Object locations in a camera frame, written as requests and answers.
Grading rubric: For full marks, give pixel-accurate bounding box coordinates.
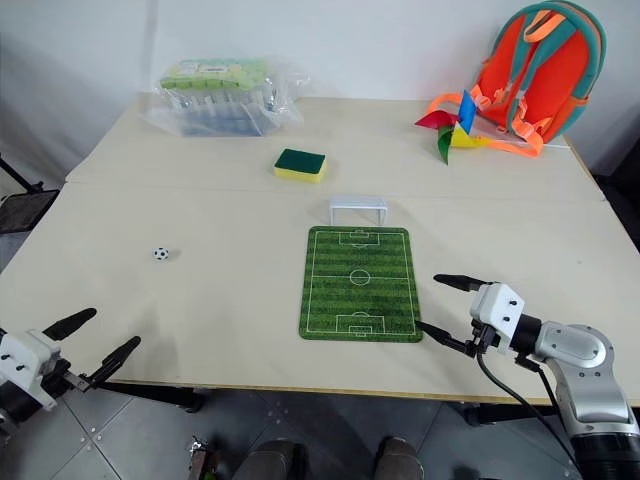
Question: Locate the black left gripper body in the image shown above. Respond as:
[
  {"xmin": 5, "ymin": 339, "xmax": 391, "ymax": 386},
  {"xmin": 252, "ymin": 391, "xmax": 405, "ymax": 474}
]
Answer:
[{"xmin": 38, "ymin": 356, "xmax": 95, "ymax": 399}]

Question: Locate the black mesh stand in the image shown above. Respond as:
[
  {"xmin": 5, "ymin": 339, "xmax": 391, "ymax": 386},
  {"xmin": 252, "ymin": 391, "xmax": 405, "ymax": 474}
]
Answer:
[{"xmin": 0, "ymin": 155, "xmax": 62, "ymax": 235}]

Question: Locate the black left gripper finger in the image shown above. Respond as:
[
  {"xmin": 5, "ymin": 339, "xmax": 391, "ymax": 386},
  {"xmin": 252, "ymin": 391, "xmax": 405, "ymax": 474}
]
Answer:
[
  {"xmin": 82, "ymin": 335, "xmax": 143, "ymax": 392},
  {"xmin": 42, "ymin": 307, "xmax": 98, "ymax": 342}
]

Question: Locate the orange teal backpack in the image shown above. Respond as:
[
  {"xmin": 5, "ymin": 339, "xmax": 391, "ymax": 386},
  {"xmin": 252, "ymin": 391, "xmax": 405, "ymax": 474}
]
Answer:
[{"xmin": 425, "ymin": 0, "xmax": 608, "ymax": 160}]

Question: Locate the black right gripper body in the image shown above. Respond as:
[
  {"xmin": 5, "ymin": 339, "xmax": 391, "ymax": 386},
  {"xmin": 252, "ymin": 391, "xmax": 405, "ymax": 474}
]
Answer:
[{"xmin": 464, "ymin": 320, "xmax": 502, "ymax": 358}]

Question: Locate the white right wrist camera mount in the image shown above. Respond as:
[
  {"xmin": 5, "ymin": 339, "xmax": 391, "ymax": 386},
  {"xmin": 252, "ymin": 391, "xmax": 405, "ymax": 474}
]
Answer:
[{"xmin": 468, "ymin": 282, "xmax": 526, "ymax": 352}]

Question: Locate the dark rounded shape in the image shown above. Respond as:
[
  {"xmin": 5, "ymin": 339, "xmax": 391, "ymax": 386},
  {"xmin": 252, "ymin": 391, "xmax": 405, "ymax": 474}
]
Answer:
[
  {"xmin": 373, "ymin": 436, "xmax": 425, "ymax": 480},
  {"xmin": 232, "ymin": 438, "xmax": 307, "ymax": 480}
]

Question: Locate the yellow green sponge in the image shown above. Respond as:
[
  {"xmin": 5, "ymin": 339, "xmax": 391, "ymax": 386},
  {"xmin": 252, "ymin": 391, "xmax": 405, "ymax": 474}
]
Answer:
[{"xmin": 272, "ymin": 147, "xmax": 328, "ymax": 184}]

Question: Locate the plastic bag of sponges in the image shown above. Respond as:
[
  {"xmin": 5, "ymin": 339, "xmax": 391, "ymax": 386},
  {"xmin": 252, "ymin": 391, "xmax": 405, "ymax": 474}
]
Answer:
[{"xmin": 140, "ymin": 57, "xmax": 311, "ymax": 138}]

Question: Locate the small grey goal frame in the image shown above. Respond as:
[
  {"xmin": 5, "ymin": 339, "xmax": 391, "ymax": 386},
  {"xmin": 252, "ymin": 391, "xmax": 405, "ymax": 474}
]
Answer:
[{"xmin": 328, "ymin": 196, "xmax": 390, "ymax": 227}]

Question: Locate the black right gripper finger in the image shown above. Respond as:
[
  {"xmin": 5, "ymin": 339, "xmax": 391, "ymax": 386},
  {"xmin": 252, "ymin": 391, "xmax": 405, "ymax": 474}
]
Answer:
[
  {"xmin": 415, "ymin": 321, "xmax": 477, "ymax": 358},
  {"xmin": 433, "ymin": 273, "xmax": 490, "ymax": 295}
]

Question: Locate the black table frame bar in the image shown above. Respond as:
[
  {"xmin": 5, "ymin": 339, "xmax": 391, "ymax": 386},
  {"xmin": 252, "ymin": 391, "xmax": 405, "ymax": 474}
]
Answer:
[
  {"xmin": 102, "ymin": 381, "xmax": 205, "ymax": 414},
  {"xmin": 460, "ymin": 398, "xmax": 569, "ymax": 427}
]

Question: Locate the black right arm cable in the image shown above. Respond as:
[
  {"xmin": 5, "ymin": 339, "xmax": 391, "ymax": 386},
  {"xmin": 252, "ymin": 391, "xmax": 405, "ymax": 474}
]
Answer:
[{"xmin": 474, "ymin": 351, "xmax": 585, "ymax": 474}]

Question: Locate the green soccer field mat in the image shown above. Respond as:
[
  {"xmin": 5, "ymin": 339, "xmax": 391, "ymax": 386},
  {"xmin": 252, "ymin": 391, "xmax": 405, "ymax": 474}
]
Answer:
[{"xmin": 298, "ymin": 225, "xmax": 424, "ymax": 344}]

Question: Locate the colourful paper pinwheel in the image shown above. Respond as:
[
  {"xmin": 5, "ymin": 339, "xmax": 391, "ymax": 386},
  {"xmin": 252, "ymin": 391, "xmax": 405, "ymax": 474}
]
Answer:
[{"xmin": 414, "ymin": 89, "xmax": 496, "ymax": 165}]

